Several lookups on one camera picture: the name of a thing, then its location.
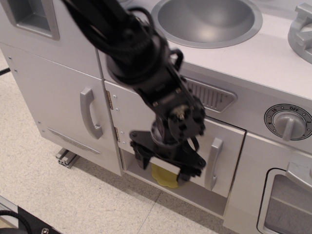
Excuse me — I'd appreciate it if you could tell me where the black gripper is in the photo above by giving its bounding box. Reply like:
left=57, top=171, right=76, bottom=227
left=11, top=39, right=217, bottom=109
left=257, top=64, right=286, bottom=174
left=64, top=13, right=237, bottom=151
left=130, top=131, right=206, bottom=183

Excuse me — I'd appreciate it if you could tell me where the grey cabinet door handle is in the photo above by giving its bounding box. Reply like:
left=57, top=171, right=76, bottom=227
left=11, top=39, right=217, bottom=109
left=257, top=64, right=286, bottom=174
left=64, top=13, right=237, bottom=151
left=204, top=138, right=223, bottom=191

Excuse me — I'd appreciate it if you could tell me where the white cabinet door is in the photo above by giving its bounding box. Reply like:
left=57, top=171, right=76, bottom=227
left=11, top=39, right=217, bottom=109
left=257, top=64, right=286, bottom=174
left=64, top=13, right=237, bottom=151
left=104, top=81, right=245, bottom=197

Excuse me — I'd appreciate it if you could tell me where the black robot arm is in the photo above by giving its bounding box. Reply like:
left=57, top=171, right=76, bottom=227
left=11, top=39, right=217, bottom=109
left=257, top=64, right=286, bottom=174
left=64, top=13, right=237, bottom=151
left=64, top=0, right=206, bottom=184

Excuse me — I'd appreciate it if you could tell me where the yellow plastic plate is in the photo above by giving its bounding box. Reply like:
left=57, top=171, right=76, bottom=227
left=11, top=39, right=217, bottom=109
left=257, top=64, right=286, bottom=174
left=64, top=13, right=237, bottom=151
left=152, top=164, right=179, bottom=189

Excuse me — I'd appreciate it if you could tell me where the grey vent grille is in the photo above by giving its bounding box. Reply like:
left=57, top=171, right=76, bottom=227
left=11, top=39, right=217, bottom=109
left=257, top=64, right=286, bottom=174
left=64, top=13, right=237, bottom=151
left=184, top=77, right=237, bottom=113

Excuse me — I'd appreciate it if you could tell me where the silver fridge emblem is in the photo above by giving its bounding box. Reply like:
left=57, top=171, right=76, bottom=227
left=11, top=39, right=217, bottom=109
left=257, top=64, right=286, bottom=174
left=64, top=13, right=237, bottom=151
left=47, top=128, right=101, bottom=155

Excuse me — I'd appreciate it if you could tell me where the aluminium extrusion bar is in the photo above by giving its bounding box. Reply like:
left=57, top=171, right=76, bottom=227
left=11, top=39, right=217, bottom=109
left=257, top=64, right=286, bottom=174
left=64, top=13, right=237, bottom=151
left=56, top=148, right=80, bottom=169

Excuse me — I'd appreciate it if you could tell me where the white oven door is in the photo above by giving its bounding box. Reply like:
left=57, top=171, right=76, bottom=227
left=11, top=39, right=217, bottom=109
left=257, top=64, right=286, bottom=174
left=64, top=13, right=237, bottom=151
left=257, top=168, right=312, bottom=234

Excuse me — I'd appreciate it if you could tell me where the white fridge door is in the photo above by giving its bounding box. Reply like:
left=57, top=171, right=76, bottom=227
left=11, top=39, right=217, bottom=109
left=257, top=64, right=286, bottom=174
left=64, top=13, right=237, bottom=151
left=0, top=44, right=123, bottom=176

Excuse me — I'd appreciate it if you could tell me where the white toy kitchen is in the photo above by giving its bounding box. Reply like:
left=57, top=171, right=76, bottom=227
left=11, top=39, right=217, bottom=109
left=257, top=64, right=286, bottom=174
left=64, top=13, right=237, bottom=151
left=0, top=0, right=312, bottom=234

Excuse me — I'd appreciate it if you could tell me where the grey timer knob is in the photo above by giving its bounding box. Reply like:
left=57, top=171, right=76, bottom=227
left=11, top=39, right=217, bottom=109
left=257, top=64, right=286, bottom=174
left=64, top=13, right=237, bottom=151
left=264, top=104, right=312, bottom=141

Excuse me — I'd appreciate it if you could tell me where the silver sink bowl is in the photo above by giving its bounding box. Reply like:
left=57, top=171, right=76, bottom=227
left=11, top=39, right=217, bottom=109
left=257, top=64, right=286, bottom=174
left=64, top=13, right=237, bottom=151
left=151, top=0, right=263, bottom=49

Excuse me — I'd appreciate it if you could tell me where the grey stove burner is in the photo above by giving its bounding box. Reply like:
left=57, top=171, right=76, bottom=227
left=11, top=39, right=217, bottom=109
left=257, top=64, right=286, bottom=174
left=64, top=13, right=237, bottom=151
left=288, top=3, right=312, bottom=63

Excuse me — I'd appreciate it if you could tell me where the grey ice dispenser recess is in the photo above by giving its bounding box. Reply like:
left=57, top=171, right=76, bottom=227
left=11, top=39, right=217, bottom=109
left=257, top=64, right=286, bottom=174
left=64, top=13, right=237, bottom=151
left=0, top=0, right=59, bottom=40

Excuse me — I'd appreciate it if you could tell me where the grey fridge door handle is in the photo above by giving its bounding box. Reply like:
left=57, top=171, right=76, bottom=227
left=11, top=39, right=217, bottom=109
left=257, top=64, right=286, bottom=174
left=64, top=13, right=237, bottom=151
left=79, top=87, right=103, bottom=139

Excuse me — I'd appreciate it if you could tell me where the grey oven handle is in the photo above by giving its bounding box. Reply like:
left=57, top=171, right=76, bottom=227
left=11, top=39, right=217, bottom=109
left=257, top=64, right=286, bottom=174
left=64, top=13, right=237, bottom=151
left=285, top=162, right=312, bottom=191

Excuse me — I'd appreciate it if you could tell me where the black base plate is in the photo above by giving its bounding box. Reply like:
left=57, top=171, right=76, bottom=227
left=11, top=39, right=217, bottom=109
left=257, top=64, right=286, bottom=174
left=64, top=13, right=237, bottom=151
left=18, top=206, right=61, bottom=234

